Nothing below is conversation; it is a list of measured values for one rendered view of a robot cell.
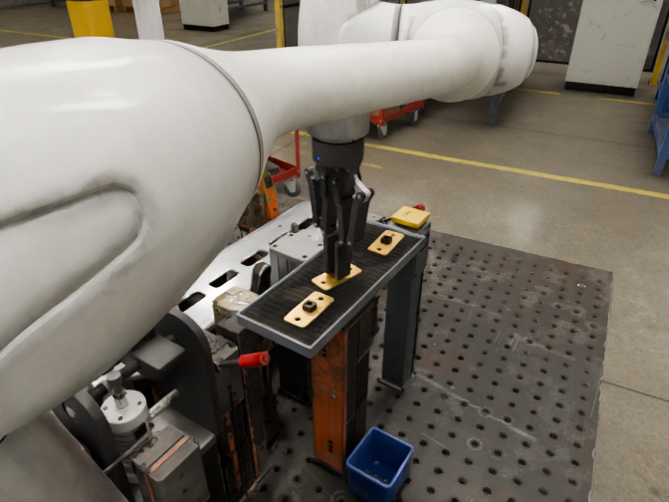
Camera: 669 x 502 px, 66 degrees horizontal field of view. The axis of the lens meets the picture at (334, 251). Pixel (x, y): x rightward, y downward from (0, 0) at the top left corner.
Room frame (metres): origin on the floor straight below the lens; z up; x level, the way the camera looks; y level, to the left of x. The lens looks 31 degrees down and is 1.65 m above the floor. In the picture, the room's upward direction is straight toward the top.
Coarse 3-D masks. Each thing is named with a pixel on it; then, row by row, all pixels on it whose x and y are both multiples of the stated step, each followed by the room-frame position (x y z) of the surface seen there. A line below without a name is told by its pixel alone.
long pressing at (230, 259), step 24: (288, 216) 1.23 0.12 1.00; (312, 216) 1.23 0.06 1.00; (240, 240) 1.11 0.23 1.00; (264, 240) 1.11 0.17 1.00; (216, 264) 1.00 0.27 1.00; (240, 264) 1.00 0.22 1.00; (192, 288) 0.90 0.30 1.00; (216, 288) 0.90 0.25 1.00; (192, 312) 0.82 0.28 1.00; (96, 384) 0.62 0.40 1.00
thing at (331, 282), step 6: (354, 270) 0.73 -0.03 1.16; (360, 270) 0.73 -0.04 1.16; (318, 276) 0.71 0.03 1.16; (324, 276) 0.71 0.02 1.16; (330, 276) 0.71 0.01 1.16; (348, 276) 0.71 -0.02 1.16; (312, 282) 0.69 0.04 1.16; (318, 282) 0.69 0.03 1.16; (330, 282) 0.69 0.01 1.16; (336, 282) 0.69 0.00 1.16; (342, 282) 0.70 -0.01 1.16; (324, 288) 0.67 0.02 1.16; (330, 288) 0.68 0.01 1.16
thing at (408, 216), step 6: (402, 210) 0.95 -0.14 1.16; (408, 210) 0.95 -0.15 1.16; (414, 210) 0.95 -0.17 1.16; (420, 210) 0.95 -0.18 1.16; (396, 216) 0.93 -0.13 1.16; (402, 216) 0.93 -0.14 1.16; (408, 216) 0.93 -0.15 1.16; (414, 216) 0.93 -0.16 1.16; (420, 216) 0.93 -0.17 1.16; (426, 216) 0.93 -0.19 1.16; (396, 222) 0.92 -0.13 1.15; (402, 222) 0.91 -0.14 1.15; (408, 222) 0.91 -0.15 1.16; (414, 222) 0.90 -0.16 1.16; (420, 222) 0.91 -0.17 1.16
